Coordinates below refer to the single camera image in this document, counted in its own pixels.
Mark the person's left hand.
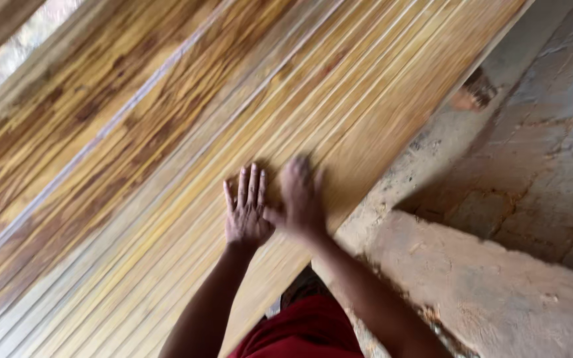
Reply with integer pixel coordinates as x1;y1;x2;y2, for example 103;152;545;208
223;162;276;250

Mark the person's right hand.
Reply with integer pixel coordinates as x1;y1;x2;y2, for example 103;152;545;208
263;155;329;240

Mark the grooved streaked wooden panel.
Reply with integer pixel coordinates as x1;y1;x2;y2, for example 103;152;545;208
0;0;536;358

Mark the person's red garment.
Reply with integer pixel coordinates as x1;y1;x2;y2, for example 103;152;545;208
227;293;365;358

